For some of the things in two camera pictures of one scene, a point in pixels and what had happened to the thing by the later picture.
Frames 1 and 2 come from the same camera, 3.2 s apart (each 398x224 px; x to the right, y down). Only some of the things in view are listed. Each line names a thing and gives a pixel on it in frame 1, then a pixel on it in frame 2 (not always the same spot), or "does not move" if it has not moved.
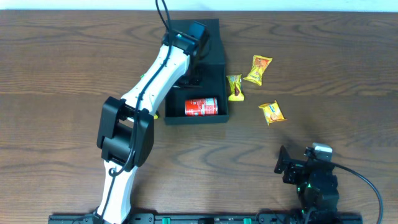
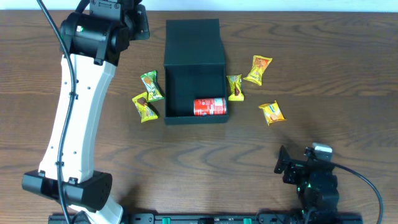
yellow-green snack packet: [235, 82] does not move
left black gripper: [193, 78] -> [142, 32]
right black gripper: [295, 166] does not move
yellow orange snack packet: [259, 63] does not move
